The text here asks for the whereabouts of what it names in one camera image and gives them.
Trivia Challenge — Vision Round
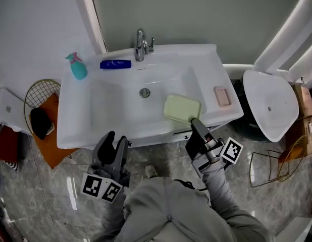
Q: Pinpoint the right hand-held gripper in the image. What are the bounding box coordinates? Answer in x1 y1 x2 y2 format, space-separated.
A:
185 117 244 178

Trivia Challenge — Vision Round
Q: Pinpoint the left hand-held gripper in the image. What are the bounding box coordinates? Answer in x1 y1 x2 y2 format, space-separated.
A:
80 131 130 204

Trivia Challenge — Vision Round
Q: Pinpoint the pale green soap dish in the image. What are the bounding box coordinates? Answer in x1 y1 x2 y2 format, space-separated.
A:
163 94 202 125

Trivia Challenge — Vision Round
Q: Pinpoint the white ceramic sink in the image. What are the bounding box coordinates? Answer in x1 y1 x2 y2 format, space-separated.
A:
56 43 245 150

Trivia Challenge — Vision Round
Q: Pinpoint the person's right forearm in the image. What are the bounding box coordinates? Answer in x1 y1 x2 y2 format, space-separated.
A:
201 161 247 219

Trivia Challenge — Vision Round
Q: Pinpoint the person's left forearm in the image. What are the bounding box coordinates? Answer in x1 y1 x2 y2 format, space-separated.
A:
95 187 128 242

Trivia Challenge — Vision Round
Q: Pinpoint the pink ridged soap dish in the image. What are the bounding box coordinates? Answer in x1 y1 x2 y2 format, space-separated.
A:
213 86 233 108

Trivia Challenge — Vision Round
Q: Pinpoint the person's grey shoe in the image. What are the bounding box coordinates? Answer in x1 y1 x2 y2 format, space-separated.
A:
145 164 158 178

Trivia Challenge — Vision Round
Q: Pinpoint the black bin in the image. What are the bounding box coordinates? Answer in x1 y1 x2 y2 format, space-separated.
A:
233 78 269 142

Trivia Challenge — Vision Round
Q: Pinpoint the orange cushion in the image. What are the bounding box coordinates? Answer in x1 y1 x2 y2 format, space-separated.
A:
28 92 80 170

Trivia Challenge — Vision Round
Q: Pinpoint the person's grey jacket torso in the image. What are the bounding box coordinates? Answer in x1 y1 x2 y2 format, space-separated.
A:
90 176 275 242

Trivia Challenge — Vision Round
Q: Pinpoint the black pouch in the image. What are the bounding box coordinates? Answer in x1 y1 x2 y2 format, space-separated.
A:
30 107 56 141

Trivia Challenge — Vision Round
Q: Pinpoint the white loose basin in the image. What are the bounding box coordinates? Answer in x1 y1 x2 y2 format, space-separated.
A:
243 69 300 143

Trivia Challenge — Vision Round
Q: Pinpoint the blue bottle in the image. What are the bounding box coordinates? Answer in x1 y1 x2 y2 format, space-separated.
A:
99 59 132 70

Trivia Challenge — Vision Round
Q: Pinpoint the teal spray bottle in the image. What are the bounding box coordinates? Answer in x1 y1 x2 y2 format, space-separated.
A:
65 51 88 81

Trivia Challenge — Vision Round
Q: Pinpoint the large cardboard box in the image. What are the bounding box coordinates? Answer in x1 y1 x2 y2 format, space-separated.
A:
284 114 312 161

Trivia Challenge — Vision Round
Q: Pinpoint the rust brown box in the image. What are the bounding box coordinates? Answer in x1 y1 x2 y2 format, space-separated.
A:
0 125 20 162

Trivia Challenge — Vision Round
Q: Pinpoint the chrome faucet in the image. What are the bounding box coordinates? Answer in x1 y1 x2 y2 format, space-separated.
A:
134 28 155 62

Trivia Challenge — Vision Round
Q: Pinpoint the white side cabinet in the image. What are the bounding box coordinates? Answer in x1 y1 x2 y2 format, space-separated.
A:
0 87 33 136

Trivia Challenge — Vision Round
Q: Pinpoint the small cardboard box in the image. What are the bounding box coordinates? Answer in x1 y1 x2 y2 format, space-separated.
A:
292 83 312 119

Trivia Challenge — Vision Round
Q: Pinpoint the white floor object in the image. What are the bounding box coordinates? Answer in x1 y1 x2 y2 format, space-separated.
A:
274 217 312 242

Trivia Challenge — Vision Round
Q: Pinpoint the black cable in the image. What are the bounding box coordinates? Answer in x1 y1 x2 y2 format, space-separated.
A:
174 179 210 192

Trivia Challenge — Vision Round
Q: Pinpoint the gold wire rack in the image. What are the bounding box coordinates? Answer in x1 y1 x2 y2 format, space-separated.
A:
248 149 283 188

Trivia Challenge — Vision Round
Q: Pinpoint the gold wire basket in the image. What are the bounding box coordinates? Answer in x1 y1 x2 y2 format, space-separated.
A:
277 135 309 183
24 79 62 136

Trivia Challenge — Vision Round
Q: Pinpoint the white arched frame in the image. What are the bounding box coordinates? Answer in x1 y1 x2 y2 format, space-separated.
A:
254 0 312 73
288 38 312 83

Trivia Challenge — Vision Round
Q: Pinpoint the white mirror frame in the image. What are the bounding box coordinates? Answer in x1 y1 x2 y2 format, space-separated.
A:
71 0 108 54

